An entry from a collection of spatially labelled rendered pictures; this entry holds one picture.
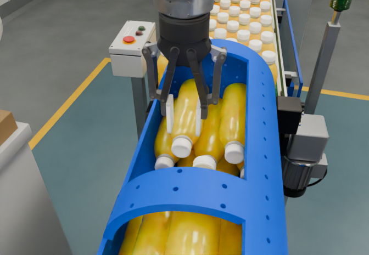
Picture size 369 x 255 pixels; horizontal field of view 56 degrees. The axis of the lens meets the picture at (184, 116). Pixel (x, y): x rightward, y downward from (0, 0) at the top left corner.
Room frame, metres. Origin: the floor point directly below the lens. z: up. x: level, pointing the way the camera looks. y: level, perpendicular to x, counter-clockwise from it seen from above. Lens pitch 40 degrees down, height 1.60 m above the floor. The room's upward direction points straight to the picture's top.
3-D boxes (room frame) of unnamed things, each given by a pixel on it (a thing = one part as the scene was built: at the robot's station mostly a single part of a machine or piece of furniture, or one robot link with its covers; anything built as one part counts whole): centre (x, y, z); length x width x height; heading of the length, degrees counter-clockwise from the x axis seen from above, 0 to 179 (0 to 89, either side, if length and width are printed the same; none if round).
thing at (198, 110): (0.48, -0.03, 1.20); 0.03 x 0.01 x 0.07; 171
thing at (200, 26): (0.48, 0.00, 1.36); 0.08 x 0.07 x 0.09; 81
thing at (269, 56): (0.87, -0.24, 1.10); 0.04 x 0.04 x 0.02
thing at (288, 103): (0.79, -0.30, 0.95); 0.10 x 0.07 x 0.10; 81
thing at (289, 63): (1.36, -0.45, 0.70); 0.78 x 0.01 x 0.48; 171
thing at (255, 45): (0.94, -0.21, 1.10); 0.04 x 0.04 x 0.02
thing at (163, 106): (0.49, 0.04, 1.23); 0.03 x 0.01 x 0.05; 81
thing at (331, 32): (1.10, -0.51, 0.55); 0.04 x 0.04 x 1.10; 81
